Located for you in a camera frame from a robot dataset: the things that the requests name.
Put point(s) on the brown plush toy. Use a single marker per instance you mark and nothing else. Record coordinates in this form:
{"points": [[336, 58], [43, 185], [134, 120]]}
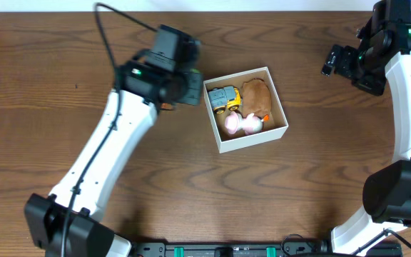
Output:
{"points": [[256, 98]]}

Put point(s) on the white pink duck toy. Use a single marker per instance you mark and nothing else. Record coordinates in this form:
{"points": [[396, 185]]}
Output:
{"points": [[250, 124]]}

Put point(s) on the white cardboard box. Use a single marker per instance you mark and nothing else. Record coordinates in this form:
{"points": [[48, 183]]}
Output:
{"points": [[277, 123]]}

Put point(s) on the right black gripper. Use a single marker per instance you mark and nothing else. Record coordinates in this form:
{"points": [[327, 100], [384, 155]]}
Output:
{"points": [[376, 86]]}

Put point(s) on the yellow grey toy truck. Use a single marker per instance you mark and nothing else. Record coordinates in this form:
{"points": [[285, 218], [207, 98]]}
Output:
{"points": [[226, 98]]}

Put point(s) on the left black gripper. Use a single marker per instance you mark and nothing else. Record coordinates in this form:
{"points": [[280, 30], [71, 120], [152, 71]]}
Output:
{"points": [[194, 88]]}

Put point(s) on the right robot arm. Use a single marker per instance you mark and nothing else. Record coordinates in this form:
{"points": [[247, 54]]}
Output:
{"points": [[381, 62]]}

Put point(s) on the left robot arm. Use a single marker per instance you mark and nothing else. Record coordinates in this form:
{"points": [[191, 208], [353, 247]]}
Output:
{"points": [[68, 221]]}

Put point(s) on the orange round die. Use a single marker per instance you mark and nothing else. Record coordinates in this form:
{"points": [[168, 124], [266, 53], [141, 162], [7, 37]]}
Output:
{"points": [[167, 107]]}

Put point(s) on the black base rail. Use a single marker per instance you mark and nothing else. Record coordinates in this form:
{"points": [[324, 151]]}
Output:
{"points": [[290, 247]]}

